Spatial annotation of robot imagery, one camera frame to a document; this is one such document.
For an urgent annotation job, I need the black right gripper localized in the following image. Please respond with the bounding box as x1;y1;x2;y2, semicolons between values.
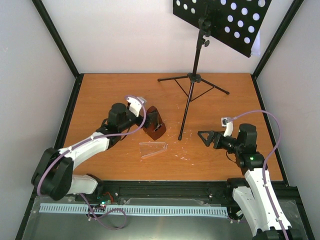
198;130;242;154

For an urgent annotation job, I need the brown wooden metronome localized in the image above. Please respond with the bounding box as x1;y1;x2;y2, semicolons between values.
143;106;167;141

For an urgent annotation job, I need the clear plastic metronome cover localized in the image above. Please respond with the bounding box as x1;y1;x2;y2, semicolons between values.
139;142;168;159

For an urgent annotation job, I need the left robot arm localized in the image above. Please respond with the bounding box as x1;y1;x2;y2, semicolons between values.
31;103;158;202

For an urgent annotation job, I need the white sheet music paper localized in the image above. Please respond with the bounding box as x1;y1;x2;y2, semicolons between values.
251;31;261;56

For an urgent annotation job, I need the black music stand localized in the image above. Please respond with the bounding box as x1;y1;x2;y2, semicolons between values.
157;0;273;141

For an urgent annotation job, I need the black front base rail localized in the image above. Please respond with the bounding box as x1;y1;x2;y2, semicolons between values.
32;179;301;208

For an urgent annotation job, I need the light blue cable duct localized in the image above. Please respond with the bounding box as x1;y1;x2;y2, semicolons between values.
38;203;228;218

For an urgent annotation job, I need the black frame post right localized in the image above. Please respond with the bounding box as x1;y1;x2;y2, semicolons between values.
251;0;305;77

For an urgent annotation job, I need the black frame post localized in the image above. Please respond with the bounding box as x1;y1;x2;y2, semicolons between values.
251;0;305;77
31;0;81;76

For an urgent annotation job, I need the black frame post left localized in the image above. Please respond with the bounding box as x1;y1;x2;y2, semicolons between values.
31;0;81;76

